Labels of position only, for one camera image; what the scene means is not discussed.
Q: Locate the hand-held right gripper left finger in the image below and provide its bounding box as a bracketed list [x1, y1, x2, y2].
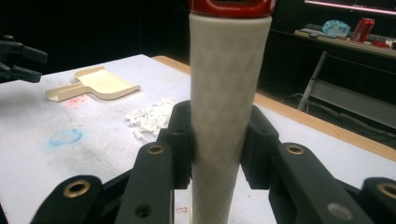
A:
[115, 100, 193, 224]

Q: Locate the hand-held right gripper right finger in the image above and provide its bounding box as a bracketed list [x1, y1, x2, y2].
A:
[241, 105, 375, 224]

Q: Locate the pile of white paper scraps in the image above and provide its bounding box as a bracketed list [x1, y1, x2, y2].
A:
[124, 97, 177, 143]

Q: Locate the cream plastic dustpan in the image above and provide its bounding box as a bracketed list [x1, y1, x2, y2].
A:
[45, 65, 142, 103]

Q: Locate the cream brush with red cap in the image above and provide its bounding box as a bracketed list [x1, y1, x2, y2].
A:
[188, 0, 278, 224]

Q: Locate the white table cover sheet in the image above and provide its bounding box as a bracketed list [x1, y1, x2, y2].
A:
[0, 54, 396, 224]

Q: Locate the light blue plastic bag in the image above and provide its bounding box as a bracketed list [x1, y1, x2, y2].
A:
[321, 19, 351, 37]

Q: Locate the tangle of floor cables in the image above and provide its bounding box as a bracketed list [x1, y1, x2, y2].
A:
[279, 92, 396, 139]

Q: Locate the white table frame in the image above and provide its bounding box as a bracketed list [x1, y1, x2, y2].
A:
[293, 28, 396, 130]

